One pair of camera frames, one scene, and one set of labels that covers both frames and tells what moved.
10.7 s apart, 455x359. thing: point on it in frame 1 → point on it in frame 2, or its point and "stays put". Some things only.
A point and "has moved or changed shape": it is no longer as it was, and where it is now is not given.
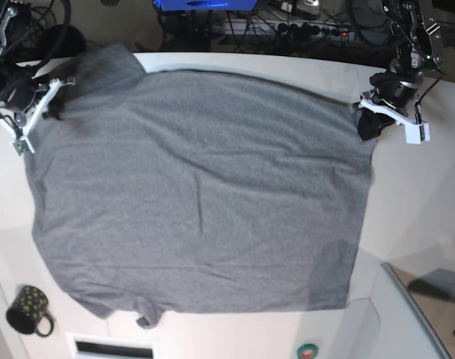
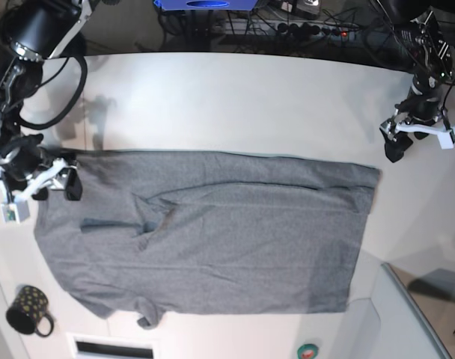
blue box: (206, 5) stays put
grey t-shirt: (156, 191) has moved or changed shape
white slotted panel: (111, 345) stays put
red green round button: (307, 351) stays put
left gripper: (17, 92) → (31, 156)
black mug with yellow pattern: (27, 313) stays put
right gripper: (397, 90) → (421, 105)
